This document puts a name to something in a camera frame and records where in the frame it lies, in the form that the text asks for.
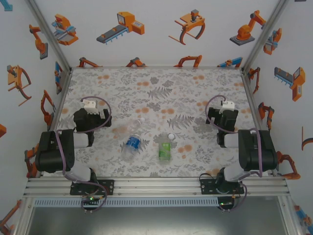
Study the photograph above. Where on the blue label plastic bottle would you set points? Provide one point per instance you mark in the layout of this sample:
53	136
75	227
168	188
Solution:
132	145

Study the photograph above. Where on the green label plastic bottle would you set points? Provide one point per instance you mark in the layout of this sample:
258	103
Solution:
164	150

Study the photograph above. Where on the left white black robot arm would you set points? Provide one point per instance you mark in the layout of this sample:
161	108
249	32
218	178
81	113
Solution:
49	151

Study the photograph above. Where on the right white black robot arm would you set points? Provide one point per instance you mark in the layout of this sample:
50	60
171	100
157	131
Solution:
259	151

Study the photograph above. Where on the floral table cover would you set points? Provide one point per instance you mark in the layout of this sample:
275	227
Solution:
156	80

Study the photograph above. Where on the control board with green light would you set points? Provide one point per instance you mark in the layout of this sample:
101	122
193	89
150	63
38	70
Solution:
225	203
90	198

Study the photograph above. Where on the grey metal sheet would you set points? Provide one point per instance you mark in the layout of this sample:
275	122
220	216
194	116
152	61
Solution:
156	220

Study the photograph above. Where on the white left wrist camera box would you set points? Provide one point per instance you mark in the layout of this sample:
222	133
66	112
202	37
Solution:
90	107

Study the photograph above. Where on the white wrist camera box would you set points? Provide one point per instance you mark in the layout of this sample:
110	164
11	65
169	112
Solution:
90	107
228	106

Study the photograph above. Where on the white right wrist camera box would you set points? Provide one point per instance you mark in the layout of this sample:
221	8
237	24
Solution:
228	106

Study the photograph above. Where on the aluminium side rail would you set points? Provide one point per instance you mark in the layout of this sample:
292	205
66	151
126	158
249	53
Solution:
63	98
252	98

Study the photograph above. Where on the aluminium back rail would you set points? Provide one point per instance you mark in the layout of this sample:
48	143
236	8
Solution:
156	67

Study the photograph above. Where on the aluminium front frame rail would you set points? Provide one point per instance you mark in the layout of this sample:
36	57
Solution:
156	187

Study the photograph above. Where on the aluminium corner post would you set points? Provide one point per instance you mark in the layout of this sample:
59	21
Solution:
264	36
49	36

